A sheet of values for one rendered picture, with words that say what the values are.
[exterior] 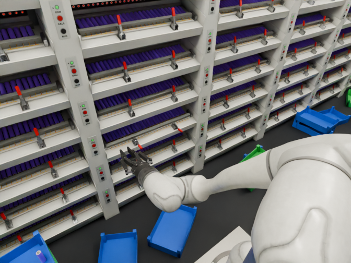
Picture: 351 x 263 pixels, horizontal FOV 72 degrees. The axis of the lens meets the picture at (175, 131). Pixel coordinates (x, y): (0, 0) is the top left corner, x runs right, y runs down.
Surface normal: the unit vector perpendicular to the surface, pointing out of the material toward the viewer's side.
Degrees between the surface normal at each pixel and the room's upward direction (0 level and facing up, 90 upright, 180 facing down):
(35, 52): 21
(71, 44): 90
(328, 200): 8
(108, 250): 0
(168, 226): 0
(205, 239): 0
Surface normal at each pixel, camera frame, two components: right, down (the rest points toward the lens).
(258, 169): -0.87, -0.06
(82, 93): 0.56, 0.50
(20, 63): 0.53, 0.75
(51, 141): 0.20, -0.57
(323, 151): -0.18, -0.82
